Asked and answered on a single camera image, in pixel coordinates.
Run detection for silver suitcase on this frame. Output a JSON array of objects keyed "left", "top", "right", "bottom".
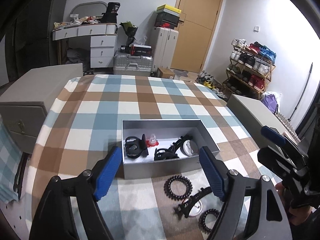
[{"left": 113, "top": 51, "right": 153, "bottom": 77}]

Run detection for black spiral hair tie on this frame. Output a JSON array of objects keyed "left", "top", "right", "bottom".
[
  {"left": 164, "top": 175, "right": 193, "bottom": 200},
  {"left": 199, "top": 209, "right": 222, "bottom": 233}
]

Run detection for grey cabinet with latch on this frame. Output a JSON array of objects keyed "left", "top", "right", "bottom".
[{"left": 0, "top": 63, "right": 83, "bottom": 154}]

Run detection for round white compact mirror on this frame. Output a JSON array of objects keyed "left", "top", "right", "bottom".
[{"left": 182, "top": 197, "right": 204, "bottom": 217}]

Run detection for white suitcase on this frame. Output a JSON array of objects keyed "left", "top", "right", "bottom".
[{"left": 150, "top": 26, "right": 179, "bottom": 73}]

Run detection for pile of loose shoes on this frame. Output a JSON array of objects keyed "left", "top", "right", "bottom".
[{"left": 195, "top": 71, "right": 229, "bottom": 99}]

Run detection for round black hair claw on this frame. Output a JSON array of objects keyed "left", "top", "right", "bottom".
[{"left": 124, "top": 136, "right": 143, "bottom": 159}]

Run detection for dark grey refrigerator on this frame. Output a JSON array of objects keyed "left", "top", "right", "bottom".
[{"left": 10, "top": 0, "right": 67, "bottom": 80}]

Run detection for small black hair clip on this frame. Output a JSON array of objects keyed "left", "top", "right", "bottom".
[{"left": 140, "top": 134, "right": 149, "bottom": 155}]

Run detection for closed brown cardboard box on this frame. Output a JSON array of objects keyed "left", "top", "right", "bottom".
[{"left": 157, "top": 67, "right": 175, "bottom": 79}]

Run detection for person's right hand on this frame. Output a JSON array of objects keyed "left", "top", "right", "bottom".
[{"left": 275, "top": 182, "right": 313, "bottom": 227}]

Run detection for white vanity desk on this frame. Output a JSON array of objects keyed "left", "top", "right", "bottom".
[{"left": 52, "top": 23, "right": 118, "bottom": 68}]

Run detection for blue checkered cloth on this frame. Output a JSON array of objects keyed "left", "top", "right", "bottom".
[{"left": 0, "top": 120, "right": 24, "bottom": 203}]

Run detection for white ribbed radiator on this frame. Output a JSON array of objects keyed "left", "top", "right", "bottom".
[{"left": 275, "top": 112, "right": 300, "bottom": 144}]

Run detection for wide white bangle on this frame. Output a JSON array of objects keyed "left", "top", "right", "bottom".
[{"left": 180, "top": 140, "right": 198, "bottom": 157}]

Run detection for yellow shoe box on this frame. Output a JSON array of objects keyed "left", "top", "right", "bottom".
[{"left": 157, "top": 4, "right": 182, "bottom": 14}]

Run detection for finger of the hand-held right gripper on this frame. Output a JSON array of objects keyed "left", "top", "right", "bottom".
[
  {"left": 257, "top": 146, "right": 302, "bottom": 178},
  {"left": 261, "top": 126, "right": 309, "bottom": 166}
]

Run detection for grey cloth heap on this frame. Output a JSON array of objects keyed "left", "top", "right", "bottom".
[{"left": 65, "top": 49, "right": 90, "bottom": 66}]

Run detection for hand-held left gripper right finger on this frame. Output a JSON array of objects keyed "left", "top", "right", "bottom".
[{"left": 199, "top": 146, "right": 293, "bottom": 240}]

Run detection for plain grey cabinet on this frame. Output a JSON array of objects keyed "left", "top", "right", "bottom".
[{"left": 226, "top": 94, "right": 300, "bottom": 155}]

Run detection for large black hair claw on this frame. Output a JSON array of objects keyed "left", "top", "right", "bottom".
[{"left": 174, "top": 186, "right": 213, "bottom": 219}]

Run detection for purple bag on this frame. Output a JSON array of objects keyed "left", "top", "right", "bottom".
[{"left": 261, "top": 92, "right": 283, "bottom": 114}]

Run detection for black box with red trim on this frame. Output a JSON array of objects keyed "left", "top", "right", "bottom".
[{"left": 130, "top": 44, "right": 152, "bottom": 55}]

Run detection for wooden shoe rack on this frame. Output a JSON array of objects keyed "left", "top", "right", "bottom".
[{"left": 222, "top": 46, "right": 276, "bottom": 101}]

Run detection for brown blue checkered tablecloth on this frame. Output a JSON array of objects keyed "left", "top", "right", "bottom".
[{"left": 25, "top": 74, "right": 285, "bottom": 240}]

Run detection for black wrapped bouquet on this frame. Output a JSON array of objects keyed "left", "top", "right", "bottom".
[{"left": 119, "top": 21, "right": 138, "bottom": 47}]

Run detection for grey floor mat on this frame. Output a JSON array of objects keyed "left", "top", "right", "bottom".
[{"left": 174, "top": 69, "right": 190, "bottom": 79}]

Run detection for red and black shoe box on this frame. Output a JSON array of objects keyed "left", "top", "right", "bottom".
[{"left": 154, "top": 20, "right": 178, "bottom": 29}]

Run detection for arched grey mirror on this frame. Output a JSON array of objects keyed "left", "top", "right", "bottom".
[{"left": 70, "top": 1, "right": 107, "bottom": 17}]

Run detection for black bag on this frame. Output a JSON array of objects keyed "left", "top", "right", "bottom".
[{"left": 101, "top": 2, "right": 121, "bottom": 23}]

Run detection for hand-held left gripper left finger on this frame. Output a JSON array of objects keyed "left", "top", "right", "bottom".
[{"left": 29, "top": 146, "right": 123, "bottom": 240}]

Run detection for clutter of toiletries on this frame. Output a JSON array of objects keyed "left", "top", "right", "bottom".
[{"left": 53, "top": 14, "right": 103, "bottom": 28}]

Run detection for rows of assorted sneakers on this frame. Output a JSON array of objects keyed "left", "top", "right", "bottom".
[{"left": 230, "top": 39, "right": 277, "bottom": 95}]

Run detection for grey cardboard box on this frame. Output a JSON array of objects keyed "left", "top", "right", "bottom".
[{"left": 121, "top": 119, "right": 221, "bottom": 180}]

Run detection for wooden door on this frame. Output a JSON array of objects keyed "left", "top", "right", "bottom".
[{"left": 170, "top": 0, "right": 225, "bottom": 73}]

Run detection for long black pole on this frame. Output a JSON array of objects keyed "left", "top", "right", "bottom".
[{"left": 289, "top": 62, "right": 313, "bottom": 121}]

